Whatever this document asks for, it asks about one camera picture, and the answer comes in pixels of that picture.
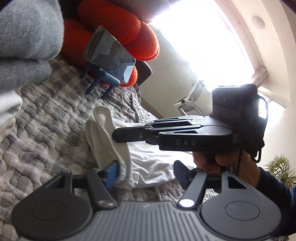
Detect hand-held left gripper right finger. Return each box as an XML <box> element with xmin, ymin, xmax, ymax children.
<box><xmin>173</xmin><ymin>160</ymin><xmax>250</xmax><ymax>209</ymax></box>

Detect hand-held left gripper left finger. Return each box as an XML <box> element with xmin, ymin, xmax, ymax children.
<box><xmin>43</xmin><ymin>160</ymin><xmax>120</xmax><ymax>209</ymax></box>

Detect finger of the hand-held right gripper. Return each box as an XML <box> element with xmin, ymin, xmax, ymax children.
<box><xmin>112</xmin><ymin>125</ymin><xmax>204</xmax><ymax>144</ymax></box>
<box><xmin>144</xmin><ymin>115</ymin><xmax>197</xmax><ymax>128</ymax></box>

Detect white pants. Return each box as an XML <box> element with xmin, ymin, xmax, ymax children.
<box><xmin>84</xmin><ymin>106</ymin><xmax>199</xmax><ymax>189</ymax></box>

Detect person's right forearm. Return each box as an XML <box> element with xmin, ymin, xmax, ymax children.
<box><xmin>251</xmin><ymin>166</ymin><xmax>293</xmax><ymax>238</ymax></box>

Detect person's right hand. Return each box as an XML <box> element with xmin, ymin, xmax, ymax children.
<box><xmin>192</xmin><ymin>151</ymin><xmax>260</xmax><ymax>187</ymax></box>

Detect white office chair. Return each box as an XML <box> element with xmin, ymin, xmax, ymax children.
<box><xmin>173</xmin><ymin>80</ymin><xmax>213</xmax><ymax>116</ymax></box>

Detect grey sofa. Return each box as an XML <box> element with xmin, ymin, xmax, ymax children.
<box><xmin>136</xmin><ymin>61</ymin><xmax>153</xmax><ymax>86</ymax></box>

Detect blue phone stand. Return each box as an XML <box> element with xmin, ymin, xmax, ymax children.
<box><xmin>80</xmin><ymin>67</ymin><xmax>121</xmax><ymax>100</ymax></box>

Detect green potted plant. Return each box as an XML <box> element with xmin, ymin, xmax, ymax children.
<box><xmin>264</xmin><ymin>154</ymin><xmax>296</xmax><ymax>188</ymax></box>

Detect grey checked quilt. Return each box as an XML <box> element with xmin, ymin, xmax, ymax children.
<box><xmin>0</xmin><ymin>54</ymin><xmax>215</xmax><ymax>241</ymax></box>

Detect window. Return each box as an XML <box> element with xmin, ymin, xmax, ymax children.
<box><xmin>148</xmin><ymin>0</ymin><xmax>296</xmax><ymax>112</ymax></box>

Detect smartphone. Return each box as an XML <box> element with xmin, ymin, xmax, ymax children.
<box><xmin>83</xmin><ymin>26</ymin><xmax>136</xmax><ymax>84</ymax></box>

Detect round ceiling light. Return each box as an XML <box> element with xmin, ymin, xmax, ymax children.
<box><xmin>252</xmin><ymin>16</ymin><xmax>264</xmax><ymax>29</ymax></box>

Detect orange flower-shaped cushion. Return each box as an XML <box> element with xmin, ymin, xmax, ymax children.
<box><xmin>62</xmin><ymin>0</ymin><xmax>160</xmax><ymax>87</ymax></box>

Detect light grey pillow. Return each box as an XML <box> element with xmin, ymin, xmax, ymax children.
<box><xmin>111</xmin><ymin>0</ymin><xmax>173</xmax><ymax>24</ymax></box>

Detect folded white garment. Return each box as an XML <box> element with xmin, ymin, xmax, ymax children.
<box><xmin>0</xmin><ymin>89</ymin><xmax>23</xmax><ymax>127</ymax></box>

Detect folded dark grey garment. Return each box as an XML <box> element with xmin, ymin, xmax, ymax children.
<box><xmin>0</xmin><ymin>57</ymin><xmax>52</xmax><ymax>92</ymax></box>

